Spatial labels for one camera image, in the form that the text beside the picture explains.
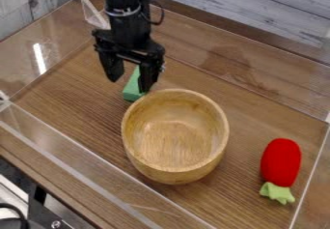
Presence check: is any black metal table bracket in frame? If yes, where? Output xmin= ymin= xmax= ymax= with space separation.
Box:
xmin=26 ymin=186 xmax=74 ymax=229

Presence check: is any red plush strawberry toy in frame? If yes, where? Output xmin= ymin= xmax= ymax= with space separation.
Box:
xmin=259 ymin=138 xmax=301 ymax=205

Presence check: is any green rectangular block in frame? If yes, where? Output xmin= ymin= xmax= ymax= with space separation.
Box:
xmin=122 ymin=68 xmax=142 ymax=101

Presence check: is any clear acrylic corner bracket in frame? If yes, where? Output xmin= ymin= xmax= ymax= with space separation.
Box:
xmin=81 ymin=0 xmax=110 ymax=30

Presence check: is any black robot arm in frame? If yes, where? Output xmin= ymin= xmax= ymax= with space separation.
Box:
xmin=92 ymin=0 xmax=165 ymax=92

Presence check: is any black cable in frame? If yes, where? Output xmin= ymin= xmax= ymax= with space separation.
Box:
xmin=142 ymin=0 xmax=165 ymax=26

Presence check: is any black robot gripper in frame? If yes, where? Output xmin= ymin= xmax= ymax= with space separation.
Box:
xmin=92 ymin=7 xmax=165 ymax=93

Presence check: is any brown wooden bowl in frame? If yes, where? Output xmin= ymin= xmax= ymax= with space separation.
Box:
xmin=121 ymin=89 xmax=229 ymax=185

